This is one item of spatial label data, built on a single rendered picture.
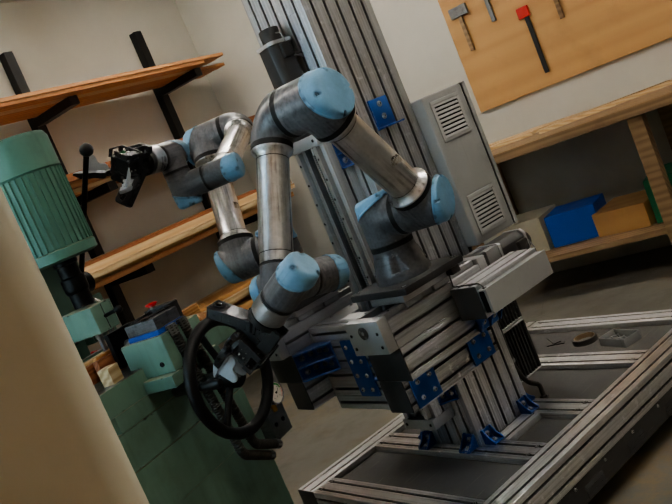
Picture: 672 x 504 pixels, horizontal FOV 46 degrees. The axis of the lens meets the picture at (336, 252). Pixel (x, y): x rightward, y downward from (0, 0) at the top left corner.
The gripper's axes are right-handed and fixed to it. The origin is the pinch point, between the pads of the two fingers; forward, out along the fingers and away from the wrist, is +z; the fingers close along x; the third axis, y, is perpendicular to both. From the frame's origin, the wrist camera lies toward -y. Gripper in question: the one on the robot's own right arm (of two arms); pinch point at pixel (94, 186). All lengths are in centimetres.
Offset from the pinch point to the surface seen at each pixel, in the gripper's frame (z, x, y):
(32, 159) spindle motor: 15.6, -5.2, 8.8
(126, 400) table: 28, 36, -34
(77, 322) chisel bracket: 16.1, 10.4, -28.4
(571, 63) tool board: -304, 58, 14
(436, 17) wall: -314, -26, 21
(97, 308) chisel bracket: 13.8, 14.4, -23.9
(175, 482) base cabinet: 25, 49, -52
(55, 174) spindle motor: 11.1, -2.4, 4.9
